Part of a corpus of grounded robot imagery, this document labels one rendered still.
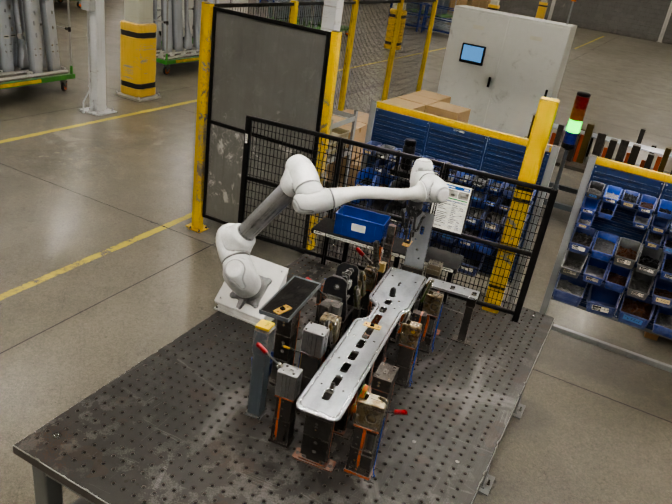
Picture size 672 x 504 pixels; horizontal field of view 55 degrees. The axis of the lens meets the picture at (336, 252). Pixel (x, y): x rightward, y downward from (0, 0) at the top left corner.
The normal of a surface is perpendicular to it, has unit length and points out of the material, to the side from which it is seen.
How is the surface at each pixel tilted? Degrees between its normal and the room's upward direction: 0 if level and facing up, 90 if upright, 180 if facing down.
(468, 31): 90
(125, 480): 0
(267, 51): 89
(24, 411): 0
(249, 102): 92
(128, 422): 0
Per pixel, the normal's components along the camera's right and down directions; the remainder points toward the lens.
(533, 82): -0.47, 0.33
